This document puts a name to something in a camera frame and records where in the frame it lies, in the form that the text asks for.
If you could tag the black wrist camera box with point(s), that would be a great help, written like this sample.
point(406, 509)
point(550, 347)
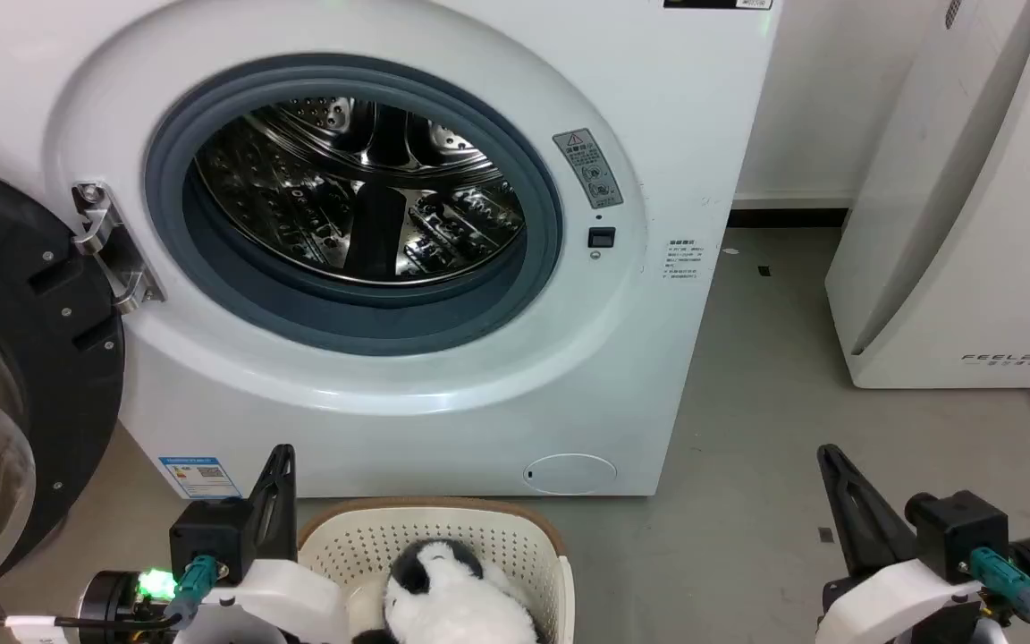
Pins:
point(958, 532)
point(211, 532)

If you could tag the black and white plush toy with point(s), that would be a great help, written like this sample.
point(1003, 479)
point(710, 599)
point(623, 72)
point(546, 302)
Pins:
point(461, 608)

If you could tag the grey rubber door gasket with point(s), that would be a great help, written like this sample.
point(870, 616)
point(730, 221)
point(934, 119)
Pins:
point(479, 313)

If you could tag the oval filter cover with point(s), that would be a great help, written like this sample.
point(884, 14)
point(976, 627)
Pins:
point(570, 474)

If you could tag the white air purifier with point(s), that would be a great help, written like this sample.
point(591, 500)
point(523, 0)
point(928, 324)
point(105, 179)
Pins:
point(953, 224)

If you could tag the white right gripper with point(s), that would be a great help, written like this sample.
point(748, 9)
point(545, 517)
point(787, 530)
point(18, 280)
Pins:
point(899, 604)

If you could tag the grey warning sticker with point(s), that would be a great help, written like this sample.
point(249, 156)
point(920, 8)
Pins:
point(588, 168)

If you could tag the black baseboard strip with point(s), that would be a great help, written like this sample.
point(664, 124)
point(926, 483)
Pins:
point(788, 217)

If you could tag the black door latch socket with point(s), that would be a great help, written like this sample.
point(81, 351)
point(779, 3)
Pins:
point(602, 237)

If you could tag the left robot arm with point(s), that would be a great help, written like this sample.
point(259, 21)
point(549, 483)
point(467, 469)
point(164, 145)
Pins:
point(113, 601)

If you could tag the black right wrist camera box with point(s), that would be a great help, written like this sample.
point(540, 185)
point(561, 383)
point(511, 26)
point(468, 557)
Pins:
point(958, 532)

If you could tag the blue energy label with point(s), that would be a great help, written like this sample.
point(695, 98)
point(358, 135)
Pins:
point(198, 478)

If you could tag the black label strip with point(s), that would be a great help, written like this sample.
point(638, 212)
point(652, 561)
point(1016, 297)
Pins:
point(717, 4)

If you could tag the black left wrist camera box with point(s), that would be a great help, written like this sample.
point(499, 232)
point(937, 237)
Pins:
point(211, 532)

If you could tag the stainless steel washing machine drum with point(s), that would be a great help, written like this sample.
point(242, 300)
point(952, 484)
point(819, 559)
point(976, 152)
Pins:
point(300, 197)

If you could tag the white front-load washing machine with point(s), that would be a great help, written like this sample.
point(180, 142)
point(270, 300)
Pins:
point(658, 134)

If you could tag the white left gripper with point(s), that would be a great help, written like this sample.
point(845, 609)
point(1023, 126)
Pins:
point(287, 599)

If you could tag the small text sticker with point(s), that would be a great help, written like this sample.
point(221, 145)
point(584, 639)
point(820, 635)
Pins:
point(684, 259)

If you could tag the white perforated laundry basket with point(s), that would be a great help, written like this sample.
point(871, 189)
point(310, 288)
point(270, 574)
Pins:
point(519, 546)

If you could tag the metal door hinge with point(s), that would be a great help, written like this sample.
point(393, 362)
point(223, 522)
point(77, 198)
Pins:
point(113, 250)

